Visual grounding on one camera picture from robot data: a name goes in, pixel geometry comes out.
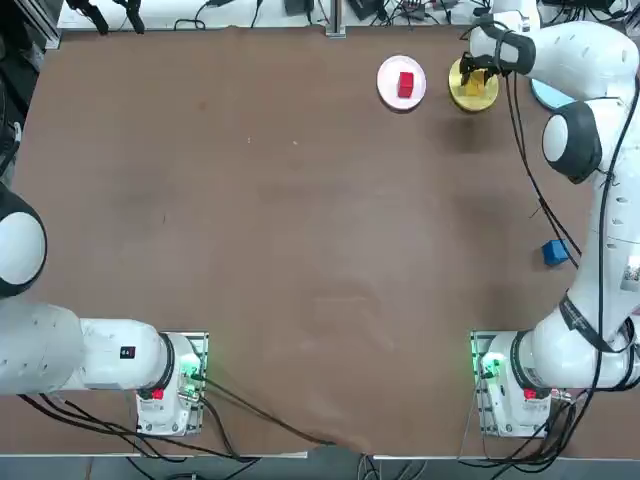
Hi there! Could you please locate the yellow cube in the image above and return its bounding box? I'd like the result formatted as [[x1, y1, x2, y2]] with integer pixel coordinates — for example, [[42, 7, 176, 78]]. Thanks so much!
[[464, 69, 489, 97]]

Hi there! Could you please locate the aluminium frame rail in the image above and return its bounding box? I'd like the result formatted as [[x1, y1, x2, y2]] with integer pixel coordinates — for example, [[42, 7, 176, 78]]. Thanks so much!
[[22, 0, 62, 51]]

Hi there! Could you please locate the white plate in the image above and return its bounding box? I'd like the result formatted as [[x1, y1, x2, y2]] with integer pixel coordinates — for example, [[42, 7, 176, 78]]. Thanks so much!
[[376, 54, 428, 113]]

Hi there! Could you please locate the yellow plate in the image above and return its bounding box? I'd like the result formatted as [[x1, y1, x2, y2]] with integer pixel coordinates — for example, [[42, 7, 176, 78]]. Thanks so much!
[[448, 57, 500, 113]]

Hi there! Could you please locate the blue plate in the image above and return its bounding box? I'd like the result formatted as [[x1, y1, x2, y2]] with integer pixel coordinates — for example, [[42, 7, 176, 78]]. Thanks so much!
[[530, 79, 576, 111]]

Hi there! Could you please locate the dark ribbed power supply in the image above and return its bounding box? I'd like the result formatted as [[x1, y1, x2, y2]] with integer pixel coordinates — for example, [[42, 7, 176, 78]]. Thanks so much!
[[347, 0, 387, 21]]

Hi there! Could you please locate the blue cube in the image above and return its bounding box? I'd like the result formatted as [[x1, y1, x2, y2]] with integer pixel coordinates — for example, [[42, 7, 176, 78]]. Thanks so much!
[[542, 239, 572, 268]]

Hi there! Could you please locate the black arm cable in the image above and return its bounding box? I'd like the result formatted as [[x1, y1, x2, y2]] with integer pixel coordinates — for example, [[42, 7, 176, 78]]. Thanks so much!
[[502, 69, 580, 269], [507, 69, 584, 257]]

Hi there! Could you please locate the black base cable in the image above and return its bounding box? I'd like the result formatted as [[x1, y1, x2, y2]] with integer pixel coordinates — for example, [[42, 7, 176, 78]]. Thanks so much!
[[457, 389, 604, 464], [197, 377, 337, 446], [17, 392, 261, 462]]

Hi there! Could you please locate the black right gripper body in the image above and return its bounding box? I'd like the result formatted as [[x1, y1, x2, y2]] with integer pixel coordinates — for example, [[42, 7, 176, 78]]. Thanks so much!
[[466, 52, 502, 72]]

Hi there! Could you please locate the aluminium camera post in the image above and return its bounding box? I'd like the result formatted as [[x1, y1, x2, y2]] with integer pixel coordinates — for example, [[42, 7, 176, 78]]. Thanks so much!
[[325, 0, 347, 39]]

